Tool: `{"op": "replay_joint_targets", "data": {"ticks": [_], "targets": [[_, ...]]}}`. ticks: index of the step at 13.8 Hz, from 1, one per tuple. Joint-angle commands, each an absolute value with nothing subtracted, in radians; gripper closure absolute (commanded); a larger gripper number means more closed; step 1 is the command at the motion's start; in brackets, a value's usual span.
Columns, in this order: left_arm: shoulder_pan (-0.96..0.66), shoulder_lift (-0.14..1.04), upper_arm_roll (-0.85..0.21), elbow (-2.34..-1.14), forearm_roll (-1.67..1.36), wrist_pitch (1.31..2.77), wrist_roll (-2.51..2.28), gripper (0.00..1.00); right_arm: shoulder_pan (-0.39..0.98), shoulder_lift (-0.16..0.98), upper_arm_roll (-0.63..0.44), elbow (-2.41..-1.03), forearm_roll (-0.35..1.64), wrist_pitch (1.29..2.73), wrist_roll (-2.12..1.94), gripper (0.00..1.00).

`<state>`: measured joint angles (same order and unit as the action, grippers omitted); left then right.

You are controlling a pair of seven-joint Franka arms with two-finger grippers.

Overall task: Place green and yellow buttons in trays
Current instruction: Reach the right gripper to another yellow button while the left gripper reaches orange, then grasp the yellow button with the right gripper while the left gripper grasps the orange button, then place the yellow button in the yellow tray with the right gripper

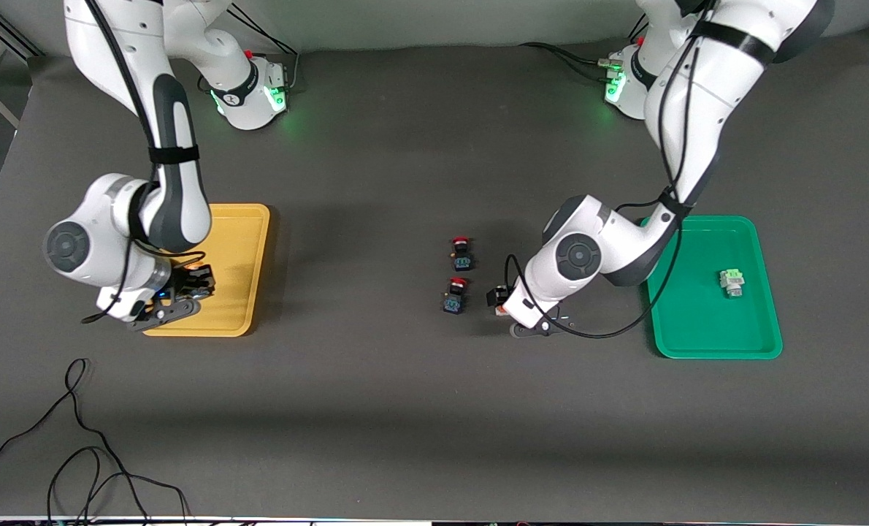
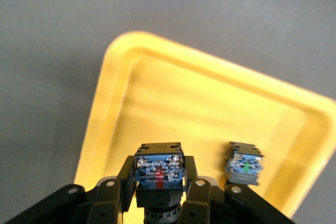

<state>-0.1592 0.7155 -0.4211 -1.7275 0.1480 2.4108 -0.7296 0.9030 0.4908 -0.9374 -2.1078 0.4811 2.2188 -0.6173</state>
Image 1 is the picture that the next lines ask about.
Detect thin black loose cable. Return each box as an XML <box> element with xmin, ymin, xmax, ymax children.
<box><xmin>0</xmin><ymin>357</ymin><xmax>191</xmax><ymax>526</ymax></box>

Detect green plastic tray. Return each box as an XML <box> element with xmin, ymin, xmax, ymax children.
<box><xmin>639</xmin><ymin>215</ymin><xmax>784</xmax><ymax>360</ymax></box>

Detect black left arm base cables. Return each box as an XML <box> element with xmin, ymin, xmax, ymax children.
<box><xmin>518</xmin><ymin>18</ymin><xmax>651</xmax><ymax>83</ymax></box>

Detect black arm base cables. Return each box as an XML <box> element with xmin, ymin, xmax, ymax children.
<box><xmin>243</xmin><ymin>4</ymin><xmax>301</xmax><ymax>94</ymax></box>
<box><xmin>518</xmin><ymin>18</ymin><xmax>651</xmax><ymax>83</ymax></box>

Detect yellow push button switch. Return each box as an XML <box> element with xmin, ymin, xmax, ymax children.
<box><xmin>186</xmin><ymin>267</ymin><xmax>215</xmax><ymax>299</ymax></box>

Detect black right arm base cables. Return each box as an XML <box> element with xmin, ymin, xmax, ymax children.
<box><xmin>243</xmin><ymin>4</ymin><xmax>301</xmax><ymax>94</ymax></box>

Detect yellow plastic tray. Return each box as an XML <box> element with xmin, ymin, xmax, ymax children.
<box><xmin>142</xmin><ymin>203</ymin><xmax>271</xmax><ymax>338</ymax></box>

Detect red push button switch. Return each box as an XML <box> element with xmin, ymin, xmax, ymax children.
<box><xmin>449</xmin><ymin>235</ymin><xmax>475</xmax><ymax>272</ymax></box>
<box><xmin>442</xmin><ymin>277</ymin><xmax>470</xmax><ymax>315</ymax></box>

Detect dark grey table mat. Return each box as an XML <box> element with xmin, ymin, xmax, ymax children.
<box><xmin>0</xmin><ymin>26</ymin><xmax>869</xmax><ymax>521</ymax></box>

